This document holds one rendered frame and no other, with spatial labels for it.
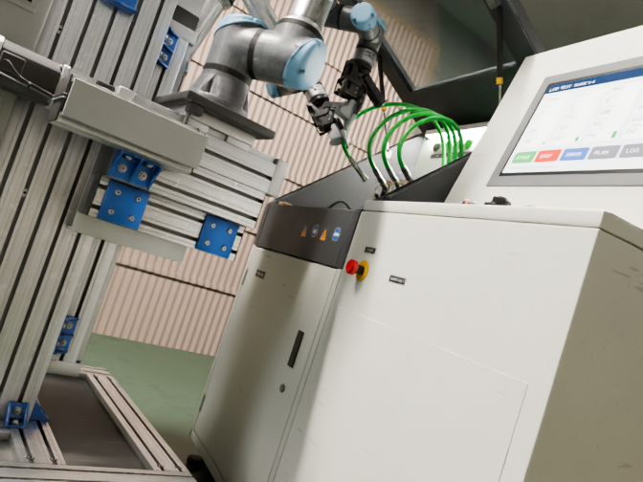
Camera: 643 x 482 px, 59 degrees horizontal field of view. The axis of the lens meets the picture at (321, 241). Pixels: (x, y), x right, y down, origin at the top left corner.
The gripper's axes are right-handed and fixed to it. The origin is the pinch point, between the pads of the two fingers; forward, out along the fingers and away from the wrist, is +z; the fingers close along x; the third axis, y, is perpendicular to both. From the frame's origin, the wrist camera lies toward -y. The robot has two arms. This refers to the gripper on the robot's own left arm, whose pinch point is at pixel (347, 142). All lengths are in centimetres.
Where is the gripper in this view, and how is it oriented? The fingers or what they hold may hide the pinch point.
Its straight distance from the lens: 199.1
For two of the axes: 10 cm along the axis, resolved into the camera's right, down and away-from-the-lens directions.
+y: -9.1, 4.0, -0.7
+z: 4.0, 8.6, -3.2
